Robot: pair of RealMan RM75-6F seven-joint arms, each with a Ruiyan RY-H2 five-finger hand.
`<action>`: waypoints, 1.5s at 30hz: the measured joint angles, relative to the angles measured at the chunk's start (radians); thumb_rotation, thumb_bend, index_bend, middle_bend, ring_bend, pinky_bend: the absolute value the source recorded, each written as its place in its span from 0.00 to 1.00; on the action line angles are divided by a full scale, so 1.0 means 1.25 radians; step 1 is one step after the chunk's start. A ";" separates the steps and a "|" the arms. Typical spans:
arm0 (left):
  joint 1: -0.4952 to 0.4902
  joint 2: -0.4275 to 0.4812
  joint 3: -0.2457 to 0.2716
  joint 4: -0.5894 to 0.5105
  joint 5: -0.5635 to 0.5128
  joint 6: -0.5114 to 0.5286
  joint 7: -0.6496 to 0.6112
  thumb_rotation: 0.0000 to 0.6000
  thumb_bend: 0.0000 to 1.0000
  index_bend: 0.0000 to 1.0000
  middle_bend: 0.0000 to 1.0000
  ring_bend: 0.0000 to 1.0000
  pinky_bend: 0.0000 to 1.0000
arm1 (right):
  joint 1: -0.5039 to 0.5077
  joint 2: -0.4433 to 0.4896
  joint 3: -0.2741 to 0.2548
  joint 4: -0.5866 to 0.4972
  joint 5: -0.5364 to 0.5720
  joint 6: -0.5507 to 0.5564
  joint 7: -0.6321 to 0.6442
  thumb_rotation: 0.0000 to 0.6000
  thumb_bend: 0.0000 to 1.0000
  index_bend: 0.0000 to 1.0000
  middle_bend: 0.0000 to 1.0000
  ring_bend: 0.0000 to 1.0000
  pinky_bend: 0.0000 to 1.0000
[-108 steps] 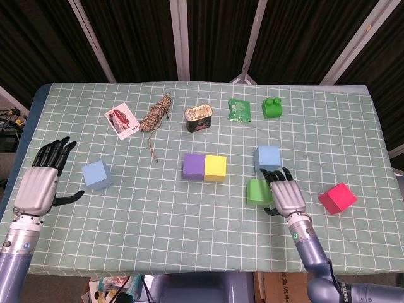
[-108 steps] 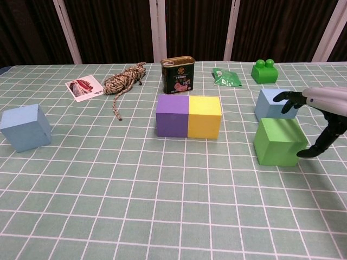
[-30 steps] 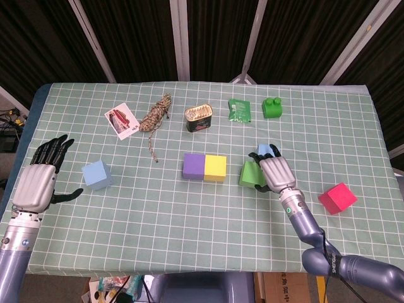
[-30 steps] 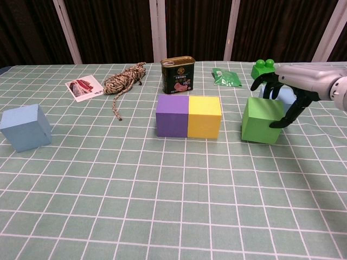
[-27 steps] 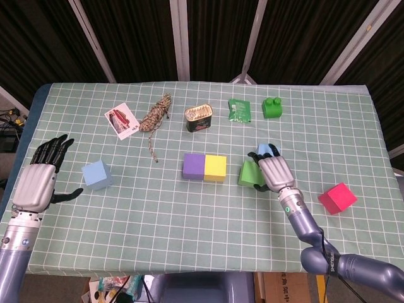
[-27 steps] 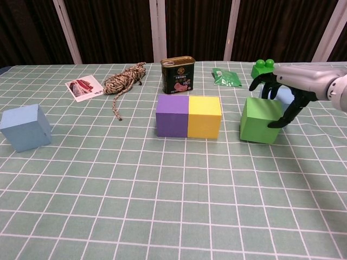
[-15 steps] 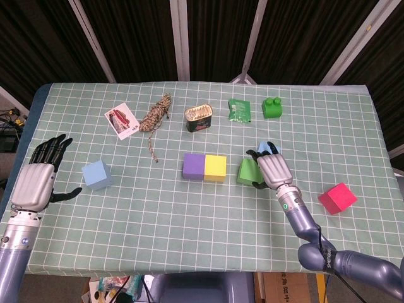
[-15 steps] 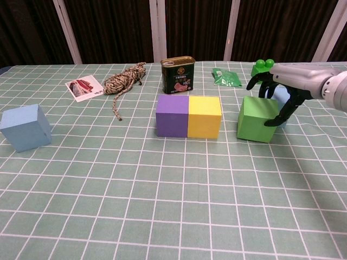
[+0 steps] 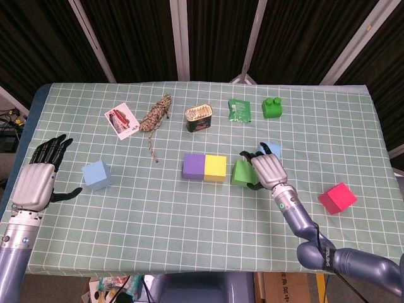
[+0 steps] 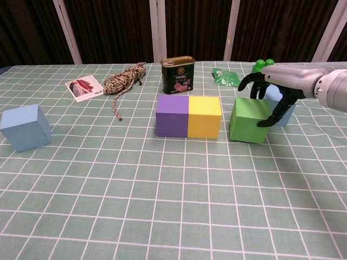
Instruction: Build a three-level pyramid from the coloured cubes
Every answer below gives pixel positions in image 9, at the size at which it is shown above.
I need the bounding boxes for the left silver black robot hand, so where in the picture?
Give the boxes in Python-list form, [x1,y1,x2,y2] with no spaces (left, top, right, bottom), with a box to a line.
[14,134,83,213]

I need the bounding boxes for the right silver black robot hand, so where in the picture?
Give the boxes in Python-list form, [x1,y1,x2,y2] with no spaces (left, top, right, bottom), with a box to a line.
[239,145,290,193]

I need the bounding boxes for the light blue foam cube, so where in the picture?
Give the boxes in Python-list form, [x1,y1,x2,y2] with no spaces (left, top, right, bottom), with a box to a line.
[81,160,113,191]
[256,141,282,160]

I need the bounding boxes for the green foam cube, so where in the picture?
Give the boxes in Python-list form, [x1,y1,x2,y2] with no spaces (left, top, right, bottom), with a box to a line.
[230,159,258,187]

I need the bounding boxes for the yellow foam cube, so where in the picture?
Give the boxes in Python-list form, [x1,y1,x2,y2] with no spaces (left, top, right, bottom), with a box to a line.
[204,154,227,182]

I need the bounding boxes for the purple foam cube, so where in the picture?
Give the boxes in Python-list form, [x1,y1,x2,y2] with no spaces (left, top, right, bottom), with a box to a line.
[182,153,208,181]

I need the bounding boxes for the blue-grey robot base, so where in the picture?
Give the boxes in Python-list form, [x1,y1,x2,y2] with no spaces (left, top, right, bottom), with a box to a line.
[151,273,256,303]

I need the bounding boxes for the black equipment box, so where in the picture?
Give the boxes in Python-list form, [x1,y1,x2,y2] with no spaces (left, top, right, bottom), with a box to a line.
[0,132,21,153]

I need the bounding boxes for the blue table pad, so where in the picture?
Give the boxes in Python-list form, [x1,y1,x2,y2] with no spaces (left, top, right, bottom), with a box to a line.
[0,83,51,217]

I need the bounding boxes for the green toy building brick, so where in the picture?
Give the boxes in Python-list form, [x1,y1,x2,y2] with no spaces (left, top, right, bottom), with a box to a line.
[261,97,283,119]

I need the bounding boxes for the green snack packet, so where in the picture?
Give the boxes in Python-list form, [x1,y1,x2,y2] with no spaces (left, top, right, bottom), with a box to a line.
[227,98,253,123]

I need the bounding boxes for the red foam cube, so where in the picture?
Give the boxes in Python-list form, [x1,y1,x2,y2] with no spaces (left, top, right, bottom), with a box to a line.
[318,182,358,216]

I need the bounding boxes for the dark green luncheon meat can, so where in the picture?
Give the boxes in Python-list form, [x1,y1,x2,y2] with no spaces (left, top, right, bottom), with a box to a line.
[184,104,213,133]

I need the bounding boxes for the white photo card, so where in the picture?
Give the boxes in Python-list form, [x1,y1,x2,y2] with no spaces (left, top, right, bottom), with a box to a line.
[104,102,140,141]

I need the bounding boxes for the brown cardboard box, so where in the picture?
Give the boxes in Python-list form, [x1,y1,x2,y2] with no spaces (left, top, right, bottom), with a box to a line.
[256,271,318,303]

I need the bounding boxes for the green checkered tablecloth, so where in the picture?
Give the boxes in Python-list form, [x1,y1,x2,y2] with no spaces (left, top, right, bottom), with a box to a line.
[5,81,398,275]

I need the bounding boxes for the colourful printed bag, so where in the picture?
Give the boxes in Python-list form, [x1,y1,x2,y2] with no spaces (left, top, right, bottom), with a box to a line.
[88,275,143,303]

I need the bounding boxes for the black curtain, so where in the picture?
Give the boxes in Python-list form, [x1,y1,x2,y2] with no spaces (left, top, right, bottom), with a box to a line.
[0,0,404,152]

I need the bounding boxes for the tangled floor cables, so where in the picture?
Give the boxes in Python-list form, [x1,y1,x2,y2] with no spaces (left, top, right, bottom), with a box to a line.
[0,109,28,128]

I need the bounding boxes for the white frame post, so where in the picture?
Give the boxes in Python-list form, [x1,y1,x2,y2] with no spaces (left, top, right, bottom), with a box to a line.
[232,0,268,85]
[0,85,30,114]
[68,0,117,83]
[318,0,399,86]
[169,0,191,82]

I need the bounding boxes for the braided rope bundle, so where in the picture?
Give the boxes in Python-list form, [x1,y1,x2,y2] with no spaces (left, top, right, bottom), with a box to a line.
[139,92,173,163]

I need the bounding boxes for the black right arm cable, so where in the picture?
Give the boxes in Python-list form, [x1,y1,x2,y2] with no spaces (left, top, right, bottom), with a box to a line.
[314,222,359,303]

